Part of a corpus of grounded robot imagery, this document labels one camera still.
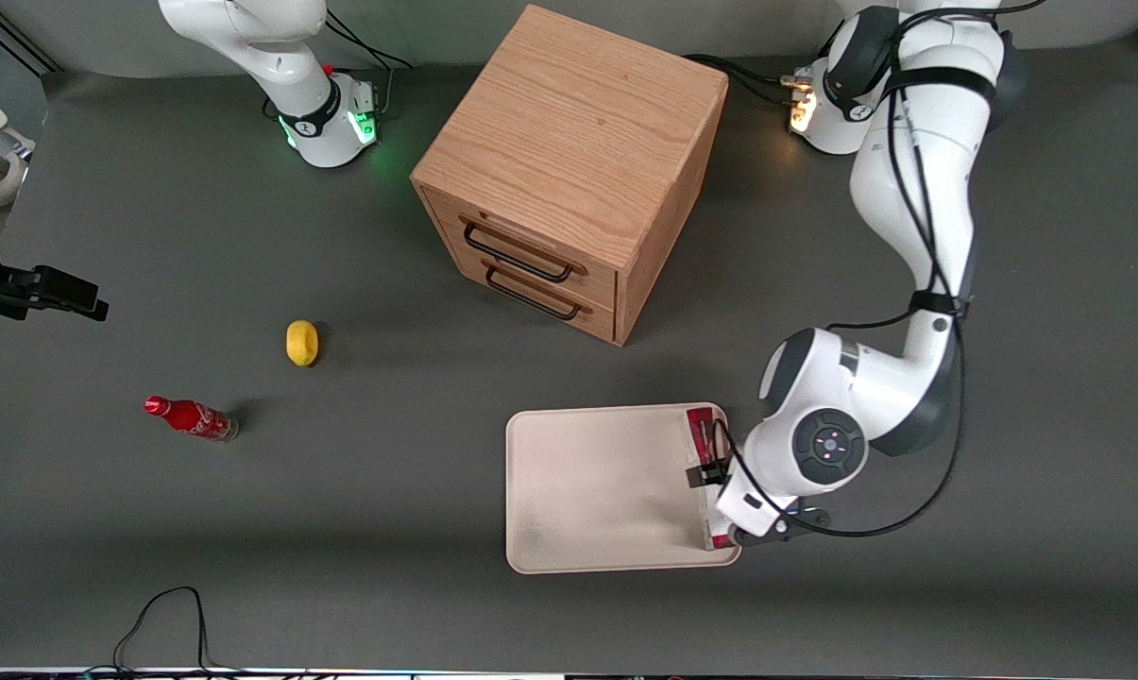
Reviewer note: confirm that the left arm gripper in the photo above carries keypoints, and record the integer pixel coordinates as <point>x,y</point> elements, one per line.
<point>709,471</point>

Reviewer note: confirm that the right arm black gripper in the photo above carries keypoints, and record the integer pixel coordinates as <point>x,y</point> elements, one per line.
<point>0,286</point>

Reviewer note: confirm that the red cookie box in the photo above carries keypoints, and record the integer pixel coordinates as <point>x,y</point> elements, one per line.
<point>699,430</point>

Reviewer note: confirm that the white plastic tray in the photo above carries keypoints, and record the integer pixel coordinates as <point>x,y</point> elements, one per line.
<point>606,491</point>

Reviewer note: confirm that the red cola bottle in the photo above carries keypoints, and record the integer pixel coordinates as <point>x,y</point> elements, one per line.
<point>189,416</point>

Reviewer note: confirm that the wooden drawer front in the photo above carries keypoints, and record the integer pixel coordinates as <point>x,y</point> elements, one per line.
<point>599,319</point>
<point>446,219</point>

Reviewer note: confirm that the yellow lemon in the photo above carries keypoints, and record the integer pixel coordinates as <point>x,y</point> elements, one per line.
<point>301,343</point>

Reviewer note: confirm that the oak wooden drawer cabinet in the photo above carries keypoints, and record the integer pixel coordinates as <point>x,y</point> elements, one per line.
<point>568,123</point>

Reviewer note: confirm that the black frame bar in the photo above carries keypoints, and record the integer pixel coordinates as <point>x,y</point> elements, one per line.
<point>21,47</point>

